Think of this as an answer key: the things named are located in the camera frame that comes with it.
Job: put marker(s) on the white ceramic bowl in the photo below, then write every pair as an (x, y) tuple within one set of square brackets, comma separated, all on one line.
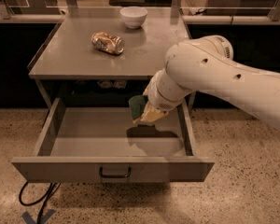
[(133, 17)]

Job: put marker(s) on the crushed soda can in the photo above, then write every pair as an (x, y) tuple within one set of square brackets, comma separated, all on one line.
[(108, 43)]

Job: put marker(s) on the grey open top drawer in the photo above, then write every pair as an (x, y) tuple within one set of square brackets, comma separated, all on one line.
[(76, 141)]

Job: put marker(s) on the white horizontal rail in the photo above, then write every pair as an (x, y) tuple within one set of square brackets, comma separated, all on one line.
[(230, 20)]

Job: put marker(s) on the grey metal counter cabinet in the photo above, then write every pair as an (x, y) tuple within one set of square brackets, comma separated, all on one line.
[(70, 55)]

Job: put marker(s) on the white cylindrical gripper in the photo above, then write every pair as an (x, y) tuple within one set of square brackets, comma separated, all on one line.
[(160, 101)]

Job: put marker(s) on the black drawer handle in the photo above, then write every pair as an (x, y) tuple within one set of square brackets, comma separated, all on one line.
[(104, 173)]

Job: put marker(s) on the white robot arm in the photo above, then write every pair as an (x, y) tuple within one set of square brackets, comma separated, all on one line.
[(206, 65)]

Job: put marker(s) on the green and yellow sponge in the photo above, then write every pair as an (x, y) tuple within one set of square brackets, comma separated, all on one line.
[(137, 105)]

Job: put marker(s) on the black office chair base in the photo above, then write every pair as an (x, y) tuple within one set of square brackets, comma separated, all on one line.
[(126, 3)]

